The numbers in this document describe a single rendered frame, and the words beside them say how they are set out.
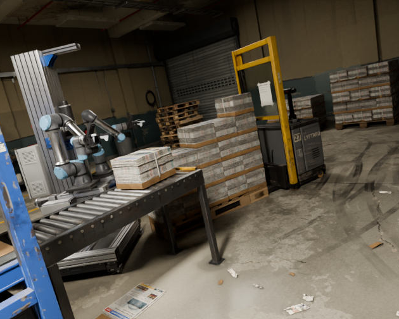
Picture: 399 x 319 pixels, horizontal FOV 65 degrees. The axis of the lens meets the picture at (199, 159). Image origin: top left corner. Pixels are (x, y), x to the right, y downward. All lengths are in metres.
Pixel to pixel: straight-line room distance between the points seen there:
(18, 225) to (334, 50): 8.72
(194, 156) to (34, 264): 2.18
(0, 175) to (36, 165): 1.75
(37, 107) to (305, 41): 7.78
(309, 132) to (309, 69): 5.50
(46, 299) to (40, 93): 1.98
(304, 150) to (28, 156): 3.10
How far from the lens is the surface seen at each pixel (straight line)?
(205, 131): 3.44
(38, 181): 3.26
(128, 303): 2.57
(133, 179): 2.32
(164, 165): 2.44
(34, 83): 3.19
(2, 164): 1.49
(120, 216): 2.00
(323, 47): 9.49
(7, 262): 1.77
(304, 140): 4.19
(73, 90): 10.36
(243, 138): 3.73
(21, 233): 1.54
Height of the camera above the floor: 1.34
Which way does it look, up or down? 11 degrees down
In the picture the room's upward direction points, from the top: 12 degrees counter-clockwise
